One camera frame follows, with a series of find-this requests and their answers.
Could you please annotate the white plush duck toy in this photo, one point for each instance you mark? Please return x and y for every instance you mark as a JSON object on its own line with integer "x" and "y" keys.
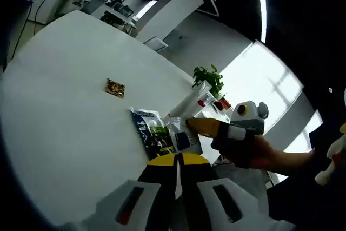
{"x": 332, "y": 158}

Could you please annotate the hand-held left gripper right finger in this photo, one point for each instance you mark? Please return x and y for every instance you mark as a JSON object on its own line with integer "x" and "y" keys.
{"x": 216, "y": 206}

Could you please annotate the grey mesh office chair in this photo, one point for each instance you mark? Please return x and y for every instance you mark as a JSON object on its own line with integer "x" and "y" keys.
{"x": 243, "y": 185}

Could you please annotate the white skincare tube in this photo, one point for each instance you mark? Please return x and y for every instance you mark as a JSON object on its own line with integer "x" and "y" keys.
{"x": 189, "y": 102}

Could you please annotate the clear bag with blue sachet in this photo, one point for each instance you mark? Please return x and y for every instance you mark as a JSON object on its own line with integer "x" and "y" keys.
{"x": 189, "y": 139}

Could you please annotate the green black skincare sachet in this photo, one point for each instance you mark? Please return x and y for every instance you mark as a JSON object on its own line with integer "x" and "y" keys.
{"x": 151, "y": 133}

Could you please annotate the white chair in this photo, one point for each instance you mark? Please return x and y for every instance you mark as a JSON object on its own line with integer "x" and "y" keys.
{"x": 156, "y": 43}

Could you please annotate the gold skincare sachet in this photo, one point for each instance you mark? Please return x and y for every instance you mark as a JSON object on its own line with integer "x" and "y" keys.
{"x": 115, "y": 88}

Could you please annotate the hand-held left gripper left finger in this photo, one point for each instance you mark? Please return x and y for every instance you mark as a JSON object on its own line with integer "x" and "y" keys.
{"x": 129, "y": 206}

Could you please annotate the green potted plant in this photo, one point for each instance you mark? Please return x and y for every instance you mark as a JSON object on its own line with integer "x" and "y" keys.
{"x": 209, "y": 78}

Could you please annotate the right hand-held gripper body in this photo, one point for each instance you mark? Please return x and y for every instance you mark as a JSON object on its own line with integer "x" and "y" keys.
{"x": 250, "y": 118}

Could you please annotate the person's right hand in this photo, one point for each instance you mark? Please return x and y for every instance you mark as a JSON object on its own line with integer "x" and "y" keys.
{"x": 251, "y": 152}

